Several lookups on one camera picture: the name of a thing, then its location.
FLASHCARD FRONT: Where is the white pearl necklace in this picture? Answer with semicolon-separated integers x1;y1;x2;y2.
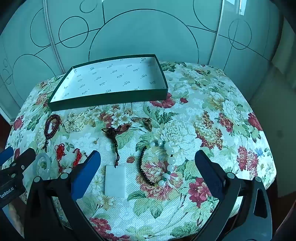
63;112;86;133

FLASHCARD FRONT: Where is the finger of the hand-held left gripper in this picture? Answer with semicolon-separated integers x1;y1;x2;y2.
0;148;36;186
0;147;14;166

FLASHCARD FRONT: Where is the dark red bead bracelet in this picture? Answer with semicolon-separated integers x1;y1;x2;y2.
41;114;62;153

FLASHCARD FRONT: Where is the white jade bead bracelet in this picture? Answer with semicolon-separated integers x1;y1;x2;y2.
138;139;177;187

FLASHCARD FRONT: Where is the gold chain necklace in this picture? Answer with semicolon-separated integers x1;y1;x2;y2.
131;116;152;132

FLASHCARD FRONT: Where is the green cardboard box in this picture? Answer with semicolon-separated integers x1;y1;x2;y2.
47;54;168;112

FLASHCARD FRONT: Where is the white pendant with dark cord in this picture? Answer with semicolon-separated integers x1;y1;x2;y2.
101;125;131;198

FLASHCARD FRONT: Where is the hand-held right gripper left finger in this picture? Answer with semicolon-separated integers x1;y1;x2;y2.
24;150;109;241

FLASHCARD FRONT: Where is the jade ring with red cord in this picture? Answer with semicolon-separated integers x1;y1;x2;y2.
35;143;84;179

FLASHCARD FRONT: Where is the floral tablecloth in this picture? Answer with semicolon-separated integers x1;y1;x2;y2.
5;61;277;241

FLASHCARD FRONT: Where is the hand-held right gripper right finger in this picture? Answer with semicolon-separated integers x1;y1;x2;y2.
195;150;273;241

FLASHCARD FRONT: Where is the pale patterned wardrobe door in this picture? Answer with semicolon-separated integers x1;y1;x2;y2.
44;0;223;72
208;0;285;70
0;7;65;121

